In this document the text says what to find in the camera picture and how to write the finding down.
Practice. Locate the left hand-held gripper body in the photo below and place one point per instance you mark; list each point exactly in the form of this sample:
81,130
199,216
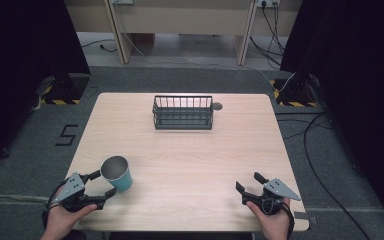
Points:
71,190

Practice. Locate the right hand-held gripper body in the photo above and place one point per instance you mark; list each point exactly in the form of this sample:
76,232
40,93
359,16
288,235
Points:
271,196

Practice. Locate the teal cup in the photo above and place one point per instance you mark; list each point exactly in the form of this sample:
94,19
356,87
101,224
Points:
117,173

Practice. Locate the person's right hand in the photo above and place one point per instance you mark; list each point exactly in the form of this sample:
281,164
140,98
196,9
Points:
270,223

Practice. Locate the person's left hand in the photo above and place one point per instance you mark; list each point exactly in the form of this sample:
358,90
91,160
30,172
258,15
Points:
63,222

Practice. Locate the grey table grommet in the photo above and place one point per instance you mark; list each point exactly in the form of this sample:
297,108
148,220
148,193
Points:
217,106

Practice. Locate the black stand base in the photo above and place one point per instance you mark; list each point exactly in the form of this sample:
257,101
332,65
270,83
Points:
295,91
67,90

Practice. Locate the black curtain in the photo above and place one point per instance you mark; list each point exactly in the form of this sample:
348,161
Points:
356,83
26,66

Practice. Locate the beige wooden desk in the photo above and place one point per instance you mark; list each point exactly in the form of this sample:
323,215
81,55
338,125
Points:
183,23

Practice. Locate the white wall socket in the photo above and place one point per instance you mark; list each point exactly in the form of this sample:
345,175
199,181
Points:
122,1
268,2

